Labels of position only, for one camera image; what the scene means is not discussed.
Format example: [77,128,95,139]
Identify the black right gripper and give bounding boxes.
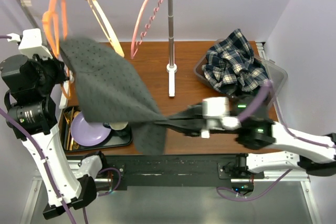
[154,100,244,138]

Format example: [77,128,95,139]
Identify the orange plastic hanger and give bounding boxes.
[41,0,72,101]

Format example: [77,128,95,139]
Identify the black dotted skirt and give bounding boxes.
[59,36,169,156]

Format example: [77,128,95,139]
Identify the navy beige plaid skirt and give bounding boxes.
[201,29,268,97]

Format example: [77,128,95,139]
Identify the pink plastic hanger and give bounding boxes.
[130,0,169,59]

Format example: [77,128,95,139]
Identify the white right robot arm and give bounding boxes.
[157,97,335,178]

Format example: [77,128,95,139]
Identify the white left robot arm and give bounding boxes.
[1,54,109,223]

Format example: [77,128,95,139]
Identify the purple plate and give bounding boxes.
[70,112,111,147]

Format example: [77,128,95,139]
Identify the black serving tray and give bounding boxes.
[59,109,132,154]

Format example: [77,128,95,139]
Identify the gold cutlery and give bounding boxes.
[61,106,80,152]

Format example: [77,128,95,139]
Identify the dark green mug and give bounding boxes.
[103,122,130,137]

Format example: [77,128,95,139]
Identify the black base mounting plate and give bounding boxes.
[105,154,264,193]

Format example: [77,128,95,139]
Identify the clear plastic bin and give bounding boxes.
[193,41,288,109]

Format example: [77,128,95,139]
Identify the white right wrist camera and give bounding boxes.
[201,97,241,138]

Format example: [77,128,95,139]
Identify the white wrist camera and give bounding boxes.
[7,28,53,61]
[201,97,241,138]

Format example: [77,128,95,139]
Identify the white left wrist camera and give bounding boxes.
[7,28,53,61]

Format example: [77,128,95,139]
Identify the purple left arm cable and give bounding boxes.
[0,34,90,224]

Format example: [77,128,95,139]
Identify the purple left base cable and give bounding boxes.
[97,167,122,197]

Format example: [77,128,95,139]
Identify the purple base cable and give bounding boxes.
[216,168,293,202]
[97,167,122,197]

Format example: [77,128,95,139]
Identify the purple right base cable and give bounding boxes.
[216,168,293,202]

